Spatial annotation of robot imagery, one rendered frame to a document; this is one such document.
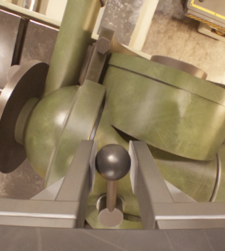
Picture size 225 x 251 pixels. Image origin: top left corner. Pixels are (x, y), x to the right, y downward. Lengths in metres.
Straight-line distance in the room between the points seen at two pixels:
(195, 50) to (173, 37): 0.20
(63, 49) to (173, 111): 0.17
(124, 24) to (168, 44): 0.84
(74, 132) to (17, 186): 0.48
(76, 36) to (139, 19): 0.54
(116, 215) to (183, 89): 0.15
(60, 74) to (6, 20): 0.30
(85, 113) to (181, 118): 0.09
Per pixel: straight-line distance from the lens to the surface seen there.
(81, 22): 0.27
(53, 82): 0.27
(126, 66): 0.19
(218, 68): 1.70
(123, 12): 0.75
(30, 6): 0.86
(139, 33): 0.77
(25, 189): 0.63
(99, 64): 0.23
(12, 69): 0.49
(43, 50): 0.49
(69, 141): 0.17
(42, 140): 0.22
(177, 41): 1.57
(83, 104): 0.19
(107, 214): 0.21
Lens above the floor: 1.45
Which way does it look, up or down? 73 degrees down
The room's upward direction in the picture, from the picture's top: 179 degrees clockwise
